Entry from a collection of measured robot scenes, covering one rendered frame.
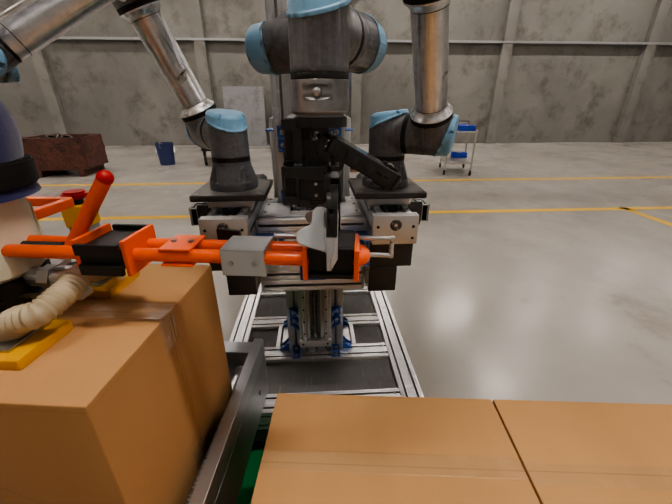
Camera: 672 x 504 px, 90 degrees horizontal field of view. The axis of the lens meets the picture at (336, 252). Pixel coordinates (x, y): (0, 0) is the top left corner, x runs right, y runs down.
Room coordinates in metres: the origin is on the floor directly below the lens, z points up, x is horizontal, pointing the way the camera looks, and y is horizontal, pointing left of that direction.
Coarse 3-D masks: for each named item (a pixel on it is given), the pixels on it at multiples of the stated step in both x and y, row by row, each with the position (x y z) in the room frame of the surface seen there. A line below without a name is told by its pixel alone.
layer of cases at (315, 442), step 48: (288, 432) 0.58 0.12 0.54; (336, 432) 0.58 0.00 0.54; (384, 432) 0.58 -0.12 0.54; (432, 432) 0.58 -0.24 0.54; (480, 432) 0.58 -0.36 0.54; (528, 432) 0.58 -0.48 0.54; (576, 432) 0.58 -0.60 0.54; (624, 432) 0.58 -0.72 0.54; (288, 480) 0.46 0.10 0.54; (336, 480) 0.46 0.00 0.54; (384, 480) 0.46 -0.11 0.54; (432, 480) 0.46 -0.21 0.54; (480, 480) 0.46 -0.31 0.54; (528, 480) 0.46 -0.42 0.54; (576, 480) 0.46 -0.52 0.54; (624, 480) 0.46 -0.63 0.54
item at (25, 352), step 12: (48, 324) 0.45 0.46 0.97; (60, 324) 0.45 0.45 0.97; (24, 336) 0.41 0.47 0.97; (36, 336) 0.42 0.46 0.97; (48, 336) 0.42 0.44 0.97; (60, 336) 0.43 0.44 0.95; (0, 348) 0.38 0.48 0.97; (12, 348) 0.38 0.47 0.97; (24, 348) 0.39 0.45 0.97; (36, 348) 0.39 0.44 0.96; (48, 348) 0.41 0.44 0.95; (0, 360) 0.36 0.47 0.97; (12, 360) 0.36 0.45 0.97; (24, 360) 0.37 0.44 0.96
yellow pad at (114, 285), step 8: (72, 264) 0.60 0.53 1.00; (104, 280) 0.58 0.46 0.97; (112, 280) 0.59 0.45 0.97; (120, 280) 0.59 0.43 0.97; (128, 280) 0.61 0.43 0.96; (96, 288) 0.56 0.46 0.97; (104, 288) 0.56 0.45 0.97; (112, 288) 0.56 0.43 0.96; (120, 288) 0.58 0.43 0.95; (88, 296) 0.55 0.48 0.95; (96, 296) 0.55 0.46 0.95; (104, 296) 0.55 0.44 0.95; (112, 296) 0.56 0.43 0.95
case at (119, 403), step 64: (128, 320) 0.48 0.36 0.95; (192, 320) 0.57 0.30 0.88; (0, 384) 0.34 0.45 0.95; (64, 384) 0.34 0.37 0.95; (128, 384) 0.37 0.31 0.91; (192, 384) 0.52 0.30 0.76; (0, 448) 0.31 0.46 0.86; (64, 448) 0.30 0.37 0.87; (128, 448) 0.34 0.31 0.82; (192, 448) 0.47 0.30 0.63
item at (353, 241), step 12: (348, 240) 0.48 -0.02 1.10; (312, 252) 0.45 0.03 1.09; (324, 252) 0.45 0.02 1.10; (348, 252) 0.44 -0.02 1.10; (312, 264) 0.45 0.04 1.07; (324, 264) 0.45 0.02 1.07; (336, 264) 0.45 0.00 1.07; (348, 264) 0.45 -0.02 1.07; (312, 276) 0.45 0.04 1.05; (324, 276) 0.45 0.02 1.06; (336, 276) 0.44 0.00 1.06; (348, 276) 0.44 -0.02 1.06
